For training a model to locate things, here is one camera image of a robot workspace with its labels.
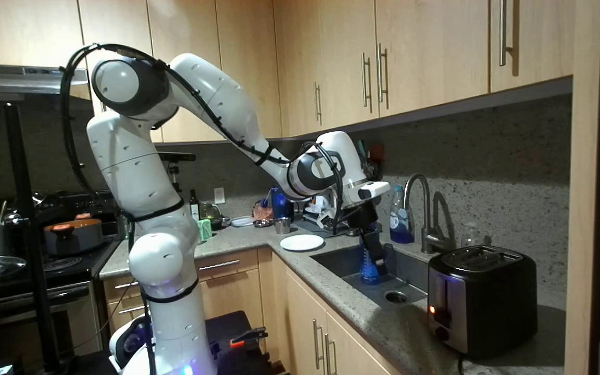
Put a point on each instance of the brushed metal kitchen faucet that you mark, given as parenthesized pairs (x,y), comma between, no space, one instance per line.
(426,231)

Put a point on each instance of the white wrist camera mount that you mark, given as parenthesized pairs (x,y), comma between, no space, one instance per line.
(373,190)

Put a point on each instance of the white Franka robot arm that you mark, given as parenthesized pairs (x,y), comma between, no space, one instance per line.
(155,209)

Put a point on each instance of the white round plate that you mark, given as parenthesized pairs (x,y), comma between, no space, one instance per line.
(301,243)

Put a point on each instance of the light wood wall cabinets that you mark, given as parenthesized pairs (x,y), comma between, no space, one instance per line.
(417,48)

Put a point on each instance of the stainless steel sink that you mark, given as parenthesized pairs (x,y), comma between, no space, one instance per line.
(369,292)

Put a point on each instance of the light wood base cabinets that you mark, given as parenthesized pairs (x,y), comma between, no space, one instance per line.
(301,327)

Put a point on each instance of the white wall outlet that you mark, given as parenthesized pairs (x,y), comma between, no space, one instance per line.
(219,196)

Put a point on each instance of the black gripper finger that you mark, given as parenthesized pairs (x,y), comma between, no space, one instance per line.
(380,249)
(369,250)

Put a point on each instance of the black stand pole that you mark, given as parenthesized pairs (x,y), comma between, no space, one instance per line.
(31,231)

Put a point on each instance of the silver range hood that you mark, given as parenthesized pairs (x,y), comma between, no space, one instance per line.
(10,81)

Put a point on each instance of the black kitchen stove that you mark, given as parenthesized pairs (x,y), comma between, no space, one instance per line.
(37,292)

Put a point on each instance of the orange countertop item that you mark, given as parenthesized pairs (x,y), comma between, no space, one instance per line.
(261,213)

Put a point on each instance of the black silver toaster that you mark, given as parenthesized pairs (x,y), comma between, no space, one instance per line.
(485,305)

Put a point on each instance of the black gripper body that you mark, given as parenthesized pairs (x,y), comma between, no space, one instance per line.
(362,216)

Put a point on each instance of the dark glass bottle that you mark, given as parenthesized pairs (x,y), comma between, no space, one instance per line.
(194,208)

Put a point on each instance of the silver coffee machine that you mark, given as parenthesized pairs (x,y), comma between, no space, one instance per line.
(322,211)

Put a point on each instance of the grey pot with lid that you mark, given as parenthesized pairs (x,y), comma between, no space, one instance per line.
(71,236)

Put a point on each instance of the blue plastic water bottle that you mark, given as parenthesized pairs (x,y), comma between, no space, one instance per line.
(367,271)

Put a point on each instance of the dark blue countertop container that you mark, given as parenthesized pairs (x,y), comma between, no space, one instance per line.
(280,204)

